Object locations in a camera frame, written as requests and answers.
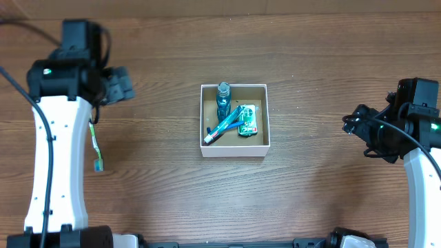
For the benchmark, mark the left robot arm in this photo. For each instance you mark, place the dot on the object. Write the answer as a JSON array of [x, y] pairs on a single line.
[[66, 91]]

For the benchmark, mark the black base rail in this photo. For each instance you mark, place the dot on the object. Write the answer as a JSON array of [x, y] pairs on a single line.
[[339, 237]]

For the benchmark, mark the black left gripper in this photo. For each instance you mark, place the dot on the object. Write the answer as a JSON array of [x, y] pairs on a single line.
[[121, 86]]

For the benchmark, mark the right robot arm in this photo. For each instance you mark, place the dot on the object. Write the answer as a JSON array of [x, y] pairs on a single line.
[[408, 129]]

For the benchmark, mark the white cardboard box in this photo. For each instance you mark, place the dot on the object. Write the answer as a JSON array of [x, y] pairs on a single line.
[[230, 144]]

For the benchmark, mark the green white toothbrush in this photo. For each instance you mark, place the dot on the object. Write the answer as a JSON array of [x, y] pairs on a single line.
[[98, 163]]

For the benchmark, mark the blue disposable razor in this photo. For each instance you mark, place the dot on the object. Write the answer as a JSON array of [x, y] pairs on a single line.
[[233, 125]]

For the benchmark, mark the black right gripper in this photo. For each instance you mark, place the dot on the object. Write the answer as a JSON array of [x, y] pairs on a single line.
[[360, 125]]

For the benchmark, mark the blue mouthwash bottle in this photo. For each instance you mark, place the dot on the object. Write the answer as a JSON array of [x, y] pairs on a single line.
[[223, 101]]

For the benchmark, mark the Colgate toothpaste tube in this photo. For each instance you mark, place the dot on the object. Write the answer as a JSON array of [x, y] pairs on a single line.
[[216, 132]]

